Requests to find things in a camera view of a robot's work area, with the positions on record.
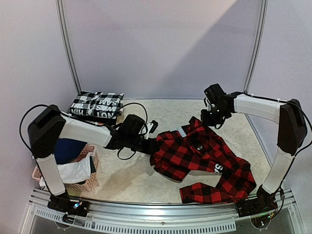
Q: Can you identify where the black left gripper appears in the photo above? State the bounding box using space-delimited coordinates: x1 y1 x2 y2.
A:
125 134 159 155

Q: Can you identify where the red black plaid shirt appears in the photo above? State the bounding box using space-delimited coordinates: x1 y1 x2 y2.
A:
150 117 256 204

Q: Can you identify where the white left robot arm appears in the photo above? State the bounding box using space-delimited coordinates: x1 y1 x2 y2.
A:
27 105 158 212

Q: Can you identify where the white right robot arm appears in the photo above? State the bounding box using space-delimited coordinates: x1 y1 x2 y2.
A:
201 84 311 213

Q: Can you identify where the pink plastic laundry basket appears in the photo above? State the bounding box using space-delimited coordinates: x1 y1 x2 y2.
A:
31 145 100 192

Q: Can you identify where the black white checkered folded shirt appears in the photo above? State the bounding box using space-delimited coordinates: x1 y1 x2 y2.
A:
69 92 124 122

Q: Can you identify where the dark green garment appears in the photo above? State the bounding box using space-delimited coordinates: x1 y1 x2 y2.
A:
90 156 97 174

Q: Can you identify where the white garment in basket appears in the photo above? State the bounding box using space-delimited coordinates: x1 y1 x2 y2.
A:
40 155 92 188

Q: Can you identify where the navy blue garment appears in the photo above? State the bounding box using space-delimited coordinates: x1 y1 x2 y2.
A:
54 138 87 164

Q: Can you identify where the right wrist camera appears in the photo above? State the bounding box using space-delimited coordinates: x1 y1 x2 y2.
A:
204 83 226 107

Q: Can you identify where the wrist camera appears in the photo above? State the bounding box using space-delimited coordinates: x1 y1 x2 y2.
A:
143 120 158 139
204 83 226 107

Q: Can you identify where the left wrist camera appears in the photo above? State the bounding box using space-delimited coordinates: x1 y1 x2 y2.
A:
143 120 158 139

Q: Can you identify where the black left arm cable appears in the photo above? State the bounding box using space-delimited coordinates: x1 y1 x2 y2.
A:
19 102 148 160

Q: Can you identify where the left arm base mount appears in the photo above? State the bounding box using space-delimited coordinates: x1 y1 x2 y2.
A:
47 196 90 224

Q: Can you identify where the aluminium front rail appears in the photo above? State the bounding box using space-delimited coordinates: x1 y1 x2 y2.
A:
21 189 305 234

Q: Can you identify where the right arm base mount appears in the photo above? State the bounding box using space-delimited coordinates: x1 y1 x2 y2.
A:
235 193 285 229

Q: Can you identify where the right aluminium frame post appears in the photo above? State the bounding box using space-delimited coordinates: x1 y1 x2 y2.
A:
238 0 269 103

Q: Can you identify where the aluminium frame post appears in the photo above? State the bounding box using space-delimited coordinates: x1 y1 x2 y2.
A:
56 0 81 94
238 0 269 103

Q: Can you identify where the left aluminium frame post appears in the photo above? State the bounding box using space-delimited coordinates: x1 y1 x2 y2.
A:
56 0 81 94

